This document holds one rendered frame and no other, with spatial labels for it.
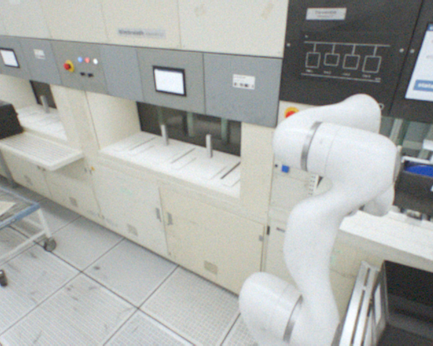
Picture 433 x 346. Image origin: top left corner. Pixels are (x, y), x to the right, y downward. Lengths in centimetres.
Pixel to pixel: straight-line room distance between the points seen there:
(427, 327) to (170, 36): 153
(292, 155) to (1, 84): 324
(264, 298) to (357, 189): 33
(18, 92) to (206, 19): 259
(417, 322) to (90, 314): 182
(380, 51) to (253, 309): 87
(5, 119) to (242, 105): 215
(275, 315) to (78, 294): 187
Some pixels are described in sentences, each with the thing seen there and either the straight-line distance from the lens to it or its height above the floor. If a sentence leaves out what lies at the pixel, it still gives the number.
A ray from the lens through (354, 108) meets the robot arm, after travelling 65.
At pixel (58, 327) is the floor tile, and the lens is 231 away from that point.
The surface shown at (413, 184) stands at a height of 107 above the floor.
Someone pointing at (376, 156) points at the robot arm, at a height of 153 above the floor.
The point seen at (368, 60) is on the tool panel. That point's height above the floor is 158.
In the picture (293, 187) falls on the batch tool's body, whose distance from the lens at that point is 139.
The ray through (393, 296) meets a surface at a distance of 138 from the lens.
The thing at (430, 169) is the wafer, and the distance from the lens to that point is 158.
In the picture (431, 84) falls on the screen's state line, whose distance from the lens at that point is 115.
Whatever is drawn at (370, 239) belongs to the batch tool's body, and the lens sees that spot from 143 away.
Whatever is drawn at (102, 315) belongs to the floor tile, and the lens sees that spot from 224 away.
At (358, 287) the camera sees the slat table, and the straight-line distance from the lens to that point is 137.
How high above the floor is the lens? 175
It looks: 31 degrees down
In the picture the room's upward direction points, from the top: 1 degrees counter-clockwise
